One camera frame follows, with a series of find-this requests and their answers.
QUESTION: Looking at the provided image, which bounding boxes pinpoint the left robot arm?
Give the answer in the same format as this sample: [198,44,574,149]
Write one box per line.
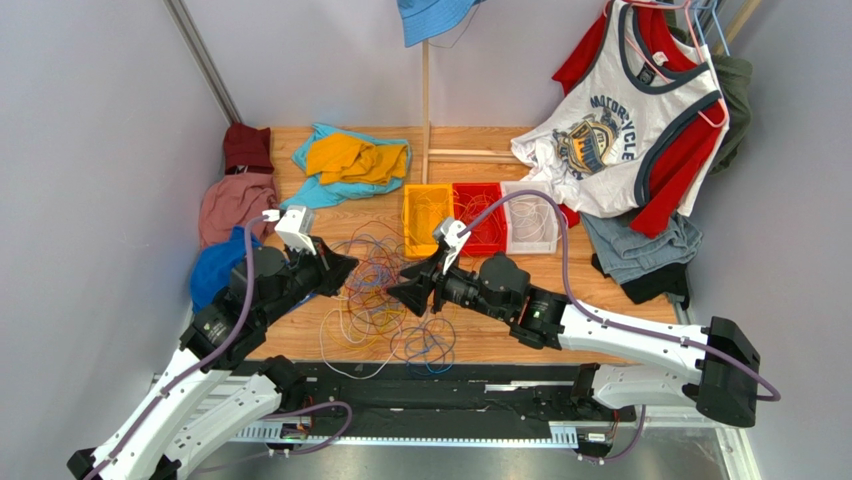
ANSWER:
[67,236,359,479]

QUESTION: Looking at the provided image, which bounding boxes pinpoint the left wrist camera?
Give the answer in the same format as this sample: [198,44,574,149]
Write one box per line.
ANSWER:
[262,205,316,255]

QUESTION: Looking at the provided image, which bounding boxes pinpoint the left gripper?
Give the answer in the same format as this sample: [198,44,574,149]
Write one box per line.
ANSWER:
[260,233,360,325]

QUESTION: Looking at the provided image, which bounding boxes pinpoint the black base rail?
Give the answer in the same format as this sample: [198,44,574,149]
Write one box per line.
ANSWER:
[296,362,637,440]

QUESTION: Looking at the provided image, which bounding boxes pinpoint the pink cloth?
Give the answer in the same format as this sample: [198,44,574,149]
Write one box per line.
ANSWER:
[198,172,279,249]

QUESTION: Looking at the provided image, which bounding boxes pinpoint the red plastic bin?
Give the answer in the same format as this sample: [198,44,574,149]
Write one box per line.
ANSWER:
[452,182,507,257]

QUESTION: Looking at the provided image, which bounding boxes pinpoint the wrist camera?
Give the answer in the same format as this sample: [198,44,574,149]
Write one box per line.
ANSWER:
[433,216,470,274]
[262,205,316,255]

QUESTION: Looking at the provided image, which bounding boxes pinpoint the wooden stand pole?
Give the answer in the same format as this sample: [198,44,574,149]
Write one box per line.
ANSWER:
[420,40,514,184]

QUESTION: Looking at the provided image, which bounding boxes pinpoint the yellow plastic bin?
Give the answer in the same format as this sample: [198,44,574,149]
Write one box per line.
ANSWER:
[402,183,454,259]

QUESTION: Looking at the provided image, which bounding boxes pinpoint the white cable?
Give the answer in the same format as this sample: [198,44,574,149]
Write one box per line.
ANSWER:
[511,196,570,244]

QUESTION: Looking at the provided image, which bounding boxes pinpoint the olive green garment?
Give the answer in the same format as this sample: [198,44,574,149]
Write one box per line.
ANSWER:
[648,27,753,178]

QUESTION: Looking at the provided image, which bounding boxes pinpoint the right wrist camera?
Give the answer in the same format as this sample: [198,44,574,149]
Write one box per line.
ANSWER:
[433,216,470,274]

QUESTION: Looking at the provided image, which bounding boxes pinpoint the grey denim shorts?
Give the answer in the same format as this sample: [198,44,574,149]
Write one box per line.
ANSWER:
[580,213,703,284]

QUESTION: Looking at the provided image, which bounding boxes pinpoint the white motorcycle tank top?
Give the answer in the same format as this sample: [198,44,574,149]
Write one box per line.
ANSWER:
[511,1,722,218]

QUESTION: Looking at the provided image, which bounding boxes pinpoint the mustard yellow shirt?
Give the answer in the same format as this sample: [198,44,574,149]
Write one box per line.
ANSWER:
[305,133,409,186]

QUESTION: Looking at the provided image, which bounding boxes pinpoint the aluminium corner profile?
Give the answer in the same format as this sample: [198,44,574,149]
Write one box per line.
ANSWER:
[163,0,243,124]

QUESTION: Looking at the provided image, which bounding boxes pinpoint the blue cloth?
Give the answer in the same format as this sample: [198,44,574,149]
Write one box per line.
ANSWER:
[190,226,317,314]

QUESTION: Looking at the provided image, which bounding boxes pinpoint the maroon cloth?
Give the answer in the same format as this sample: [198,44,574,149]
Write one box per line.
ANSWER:
[223,122,274,175]

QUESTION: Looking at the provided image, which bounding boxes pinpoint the coloured cable pile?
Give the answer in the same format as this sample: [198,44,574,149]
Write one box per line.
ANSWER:
[318,222,481,381]

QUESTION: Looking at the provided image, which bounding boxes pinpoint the red cable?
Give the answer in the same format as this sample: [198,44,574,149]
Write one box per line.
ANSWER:
[459,189,507,248]

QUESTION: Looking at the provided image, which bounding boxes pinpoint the white plastic bin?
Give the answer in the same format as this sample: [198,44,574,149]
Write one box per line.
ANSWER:
[501,195,560,255]

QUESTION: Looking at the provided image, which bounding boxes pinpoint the blue bucket hat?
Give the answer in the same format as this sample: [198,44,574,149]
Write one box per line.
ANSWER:
[396,0,481,48]

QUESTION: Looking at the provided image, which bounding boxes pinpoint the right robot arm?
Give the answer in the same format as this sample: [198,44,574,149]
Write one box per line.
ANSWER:
[386,253,761,428]

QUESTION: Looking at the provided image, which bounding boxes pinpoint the yellow cable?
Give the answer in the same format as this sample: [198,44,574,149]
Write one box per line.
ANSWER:
[409,189,454,251]

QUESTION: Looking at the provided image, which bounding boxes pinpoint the pink clothes hanger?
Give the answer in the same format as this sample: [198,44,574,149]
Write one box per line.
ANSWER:
[594,1,730,134]

